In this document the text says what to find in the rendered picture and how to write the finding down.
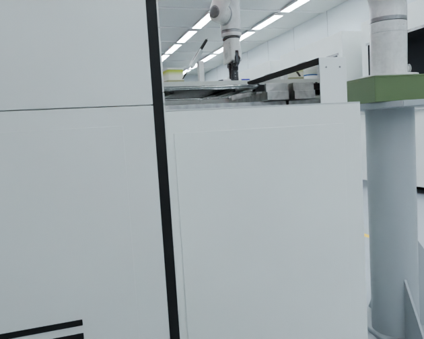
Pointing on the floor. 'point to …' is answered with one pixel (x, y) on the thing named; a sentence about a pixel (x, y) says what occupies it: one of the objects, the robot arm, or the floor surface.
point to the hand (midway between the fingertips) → (233, 76)
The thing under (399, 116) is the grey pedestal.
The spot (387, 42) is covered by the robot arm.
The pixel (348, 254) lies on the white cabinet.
